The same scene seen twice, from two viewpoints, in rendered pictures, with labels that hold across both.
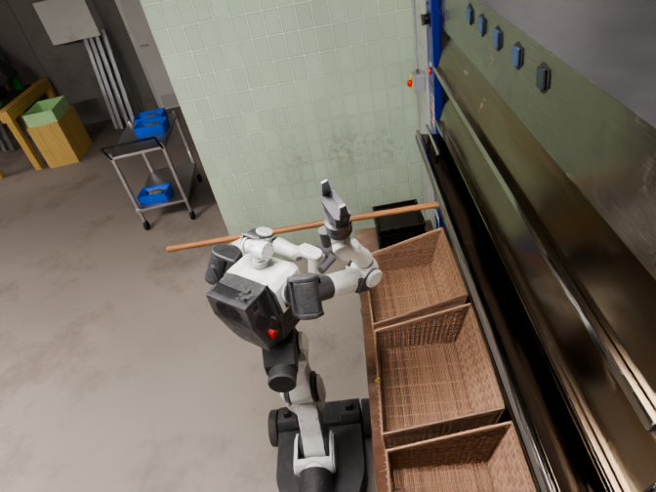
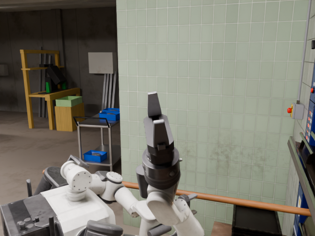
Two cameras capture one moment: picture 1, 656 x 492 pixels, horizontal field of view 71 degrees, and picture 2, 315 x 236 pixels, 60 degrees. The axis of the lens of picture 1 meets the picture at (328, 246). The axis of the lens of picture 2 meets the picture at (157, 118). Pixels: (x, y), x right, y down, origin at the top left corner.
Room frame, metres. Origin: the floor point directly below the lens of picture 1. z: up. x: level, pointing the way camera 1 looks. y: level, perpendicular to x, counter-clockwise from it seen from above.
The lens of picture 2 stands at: (0.64, -0.17, 1.85)
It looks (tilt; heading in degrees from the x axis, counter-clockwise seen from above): 13 degrees down; 12
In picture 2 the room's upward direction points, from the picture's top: straight up
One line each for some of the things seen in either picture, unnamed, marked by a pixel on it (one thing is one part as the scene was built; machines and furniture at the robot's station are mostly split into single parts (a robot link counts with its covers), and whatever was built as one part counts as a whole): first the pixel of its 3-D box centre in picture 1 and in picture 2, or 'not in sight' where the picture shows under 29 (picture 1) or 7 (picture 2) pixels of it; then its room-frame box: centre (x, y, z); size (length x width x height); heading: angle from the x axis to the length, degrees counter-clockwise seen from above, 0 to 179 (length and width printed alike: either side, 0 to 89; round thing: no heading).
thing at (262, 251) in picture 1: (258, 250); (76, 178); (1.37, 0.25, 1.46); 0.10 x 0.07 x 0.09; 49
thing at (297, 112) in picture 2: (417, 81); (296, 110); (2.71, -0.74, 1.46); 0.10 x 0.07 x 0.10; 172
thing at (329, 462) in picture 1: (315, 452); not in sight; (1.24, 0.29, 0.28); 0.21 x 0.20 x 0.13; 173
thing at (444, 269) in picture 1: (410, 282); not in sight; (1.81, -0.39, 0.72); 0.56 x 0.49 x 0.28; 174
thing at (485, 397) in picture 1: (430, 374); not in sight; (1.23, -0.32, 0.72); 0.56 x 0.49 x 0.28; 171
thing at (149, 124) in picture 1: (158, 166); (105, 140); (4.60, 1.55, 0.50); 1.05 x 0.61 x 0.99; 5
